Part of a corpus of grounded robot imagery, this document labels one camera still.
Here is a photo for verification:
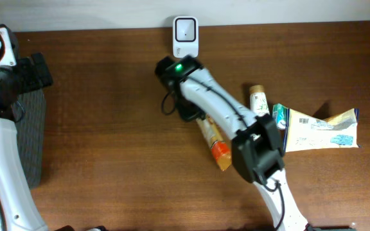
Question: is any orange pasta package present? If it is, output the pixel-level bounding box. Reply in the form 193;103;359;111
196;115;232;171

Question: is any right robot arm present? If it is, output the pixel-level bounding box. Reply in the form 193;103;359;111
155;55;312;231

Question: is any white tube brown cap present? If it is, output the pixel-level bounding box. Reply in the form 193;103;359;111
249;85;270;116

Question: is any white barcode scanner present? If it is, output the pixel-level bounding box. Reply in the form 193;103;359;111
172;15;199;58

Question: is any green tissue pack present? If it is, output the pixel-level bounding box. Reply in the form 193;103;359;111
272;103;289;130

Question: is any grey mesh basket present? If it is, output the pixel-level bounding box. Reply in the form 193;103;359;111
12;89;46;189

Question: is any yellow white wipes bag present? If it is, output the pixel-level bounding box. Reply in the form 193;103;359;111
283;108;359;152

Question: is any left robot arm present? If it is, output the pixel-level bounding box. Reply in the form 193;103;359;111
0;53;53;230

